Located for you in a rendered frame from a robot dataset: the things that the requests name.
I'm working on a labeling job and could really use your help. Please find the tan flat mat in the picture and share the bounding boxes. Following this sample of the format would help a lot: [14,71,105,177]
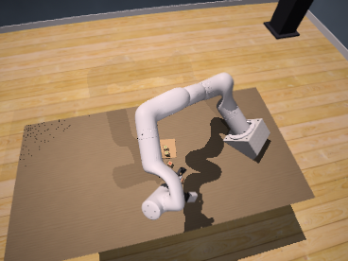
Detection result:
[160,139,177,159]

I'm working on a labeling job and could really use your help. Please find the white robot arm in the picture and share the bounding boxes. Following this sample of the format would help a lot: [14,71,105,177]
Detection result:
[135,73,255,220]

